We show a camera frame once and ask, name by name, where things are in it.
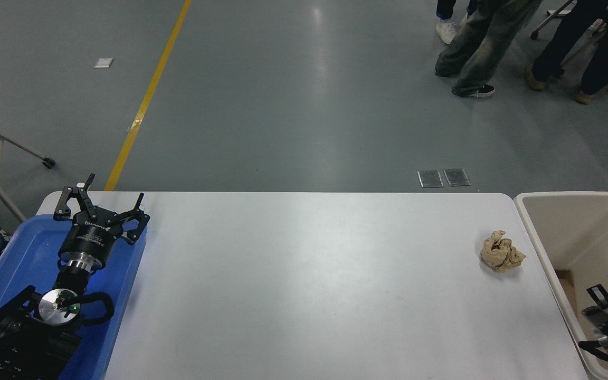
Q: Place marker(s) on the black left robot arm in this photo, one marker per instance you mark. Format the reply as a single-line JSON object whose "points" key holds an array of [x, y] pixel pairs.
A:
{"points": [[24, 338]]}

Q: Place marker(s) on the tan paper ball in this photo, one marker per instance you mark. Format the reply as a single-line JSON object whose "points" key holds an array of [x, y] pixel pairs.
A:
{"points": [[502, 252]]}

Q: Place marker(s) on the white rolling frame with caster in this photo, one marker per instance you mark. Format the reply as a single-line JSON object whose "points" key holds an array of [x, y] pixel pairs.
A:
{"points": [[547, 21]]}

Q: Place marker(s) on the silver floor plate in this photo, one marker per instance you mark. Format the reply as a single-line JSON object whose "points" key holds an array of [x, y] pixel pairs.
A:
{"points": [[430, 179], [457, 177]]}

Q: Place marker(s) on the large pale plastic bin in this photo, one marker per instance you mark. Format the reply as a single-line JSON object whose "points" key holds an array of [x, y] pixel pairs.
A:
{"points": [[573, 227]]}

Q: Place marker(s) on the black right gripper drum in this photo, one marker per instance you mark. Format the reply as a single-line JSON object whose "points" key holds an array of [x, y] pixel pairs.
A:
{"points": [[589, 315]]}

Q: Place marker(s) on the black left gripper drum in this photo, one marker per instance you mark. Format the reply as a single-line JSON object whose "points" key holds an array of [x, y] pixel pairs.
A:
{"points": [[88, 240]]}

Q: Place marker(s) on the blue plastic tray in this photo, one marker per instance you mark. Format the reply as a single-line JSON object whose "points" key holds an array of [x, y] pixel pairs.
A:
{"points": [[29, 248]]}

